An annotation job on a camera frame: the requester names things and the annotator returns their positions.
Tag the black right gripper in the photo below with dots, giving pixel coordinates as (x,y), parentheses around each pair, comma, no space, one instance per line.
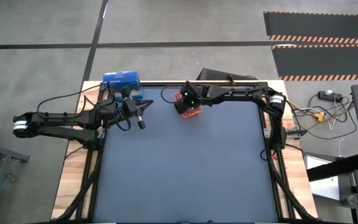
(191,99)

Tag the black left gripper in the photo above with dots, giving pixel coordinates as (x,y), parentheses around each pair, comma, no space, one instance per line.
(130,109)

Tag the orange plastic bin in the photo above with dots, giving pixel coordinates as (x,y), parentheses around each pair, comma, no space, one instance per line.
(194,113)

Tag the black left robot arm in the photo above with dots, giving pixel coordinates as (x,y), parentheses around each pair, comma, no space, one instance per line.
(57,119)

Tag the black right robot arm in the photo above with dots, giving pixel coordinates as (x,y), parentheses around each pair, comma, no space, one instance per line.
(235,91)

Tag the blue cardboard box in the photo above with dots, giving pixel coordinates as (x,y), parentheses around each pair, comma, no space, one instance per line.
(121,77)

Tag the black flat device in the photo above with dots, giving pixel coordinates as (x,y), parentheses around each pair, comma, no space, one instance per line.
(213,74)

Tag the blue table mat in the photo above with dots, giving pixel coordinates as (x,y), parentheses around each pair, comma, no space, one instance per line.
(197,174)

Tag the black striped floor mat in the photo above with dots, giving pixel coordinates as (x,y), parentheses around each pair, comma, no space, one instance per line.
(322,60)
(319,25)

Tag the black power strip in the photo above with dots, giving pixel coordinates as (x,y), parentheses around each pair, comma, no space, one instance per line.
(329,96)

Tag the white sheet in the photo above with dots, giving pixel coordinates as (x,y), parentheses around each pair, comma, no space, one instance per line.
(322,189)

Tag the black crossbeam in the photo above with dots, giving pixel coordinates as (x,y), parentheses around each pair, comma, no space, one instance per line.
(334,168)

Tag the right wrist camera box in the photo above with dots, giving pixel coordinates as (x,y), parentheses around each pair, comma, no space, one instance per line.
(190,86)

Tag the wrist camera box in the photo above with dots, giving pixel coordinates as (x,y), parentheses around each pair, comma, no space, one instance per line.
(190,86)
(110,110)

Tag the black aluminium table frame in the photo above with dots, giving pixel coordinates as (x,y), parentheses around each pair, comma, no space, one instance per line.
(160,83)

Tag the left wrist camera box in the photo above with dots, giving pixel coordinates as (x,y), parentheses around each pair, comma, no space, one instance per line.
(110,110)

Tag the silver corner bracket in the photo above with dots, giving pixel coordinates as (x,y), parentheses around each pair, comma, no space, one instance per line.
(266,132)

